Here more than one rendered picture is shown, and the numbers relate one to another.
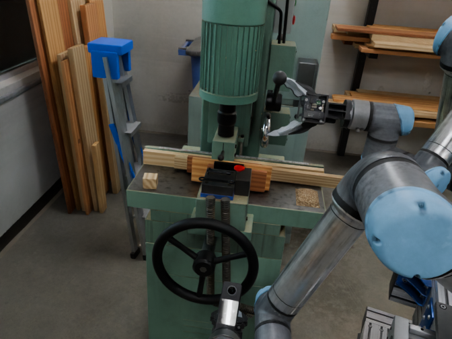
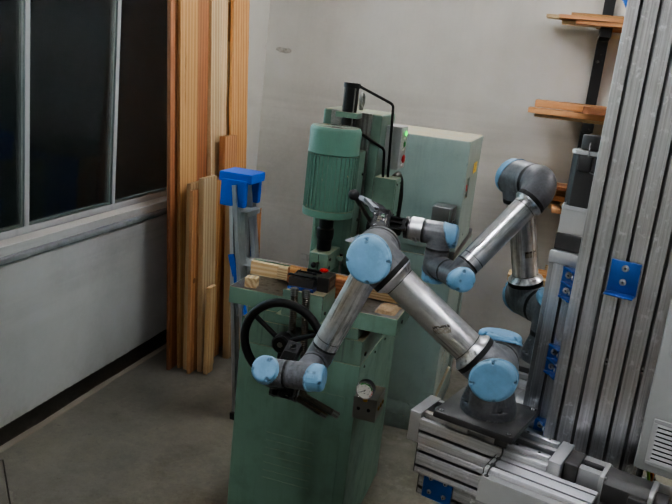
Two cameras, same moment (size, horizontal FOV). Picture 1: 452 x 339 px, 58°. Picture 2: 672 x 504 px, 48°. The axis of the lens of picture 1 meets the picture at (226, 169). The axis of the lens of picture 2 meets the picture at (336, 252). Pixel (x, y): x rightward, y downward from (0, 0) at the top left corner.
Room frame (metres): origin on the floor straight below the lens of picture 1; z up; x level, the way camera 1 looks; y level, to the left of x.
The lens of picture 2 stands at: (-1.33, -0.52, 1.70)
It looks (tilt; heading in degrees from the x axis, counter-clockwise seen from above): 14 degrees down; 11
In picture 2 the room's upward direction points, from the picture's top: 6 degrees clockwise
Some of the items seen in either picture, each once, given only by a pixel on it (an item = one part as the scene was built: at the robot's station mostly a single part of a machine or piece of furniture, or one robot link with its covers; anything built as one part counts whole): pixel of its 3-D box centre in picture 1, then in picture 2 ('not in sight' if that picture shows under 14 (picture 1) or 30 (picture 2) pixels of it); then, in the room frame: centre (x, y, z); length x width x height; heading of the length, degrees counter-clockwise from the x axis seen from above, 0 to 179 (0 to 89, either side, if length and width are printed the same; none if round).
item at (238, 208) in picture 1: (223, 202); (308, 300); (0.99, 0.00, 0.92); 0.15 x 0.13 x 0.09; 85
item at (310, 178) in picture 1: (259, 172); (352, 288); (1.18, -0.11, 0.92); 0.56 x 0.02 x 0.04; 85
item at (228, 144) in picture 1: (226, 145); (324, 260); (1.21, 0.01, 1.00); 0.14 x 0.07 x 0.09; 175
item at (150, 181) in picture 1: (150, 181); (251, 281); (1.08, 0.23, 0.92); 0.04 x 0.04 x 0.04; 3
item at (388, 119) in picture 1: (387, 120); (440, 234); (0.98, -0.40, 1.20); 0.11 x 0.08 x 0.09; 85
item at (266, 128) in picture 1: (266, 130); not in sight; (1.31, -0.13, 1.02); 0.12 x 0.03 x 0.12; 175
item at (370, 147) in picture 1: (383, 157); (437, 266); (0.97, -0.40, 1.11); 0.11 x 0.08 x 0.11; 35
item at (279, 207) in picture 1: (226, 200); (315, 306); (1.08, -0.01, 0.87); 0.61 x 0.30 x 0.06; 85
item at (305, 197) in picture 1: (307, 195); (388, 307); (1.08, -0.26, 0.91); 0.10 x 0.07 x 0.02; 175
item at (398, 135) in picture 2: (284, 7); (395, 146); (1.49, -0.16, 1.40); 0.10 x 0.06 x 0.16; 175
